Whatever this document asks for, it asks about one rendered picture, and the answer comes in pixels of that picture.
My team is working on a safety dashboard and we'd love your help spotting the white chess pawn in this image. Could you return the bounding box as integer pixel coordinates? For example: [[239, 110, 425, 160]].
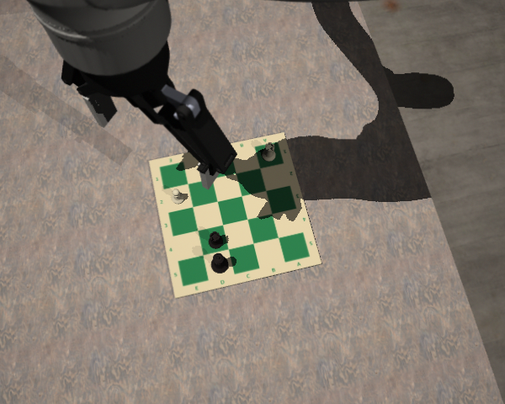
[[172, 189, 184, 204]]

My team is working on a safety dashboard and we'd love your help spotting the white rook chess piece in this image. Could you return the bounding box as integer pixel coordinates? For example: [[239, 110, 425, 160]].
[[262, 142, 276, 162]]

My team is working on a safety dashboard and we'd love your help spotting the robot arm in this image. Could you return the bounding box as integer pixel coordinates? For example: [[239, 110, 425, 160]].
[[27, 0, 172, 76]]

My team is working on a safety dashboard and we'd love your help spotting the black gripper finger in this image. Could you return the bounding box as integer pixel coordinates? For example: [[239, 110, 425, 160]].
[[61, 59, 118, 128], [125, 85, 237, 190]]

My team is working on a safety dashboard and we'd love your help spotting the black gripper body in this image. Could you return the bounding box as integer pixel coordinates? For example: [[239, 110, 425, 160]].
[[79, 42, 175, 109]]

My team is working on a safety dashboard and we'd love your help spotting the green and cream chessboard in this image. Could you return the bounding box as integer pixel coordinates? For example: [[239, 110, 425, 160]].
[[149, 132, 322, 299]]

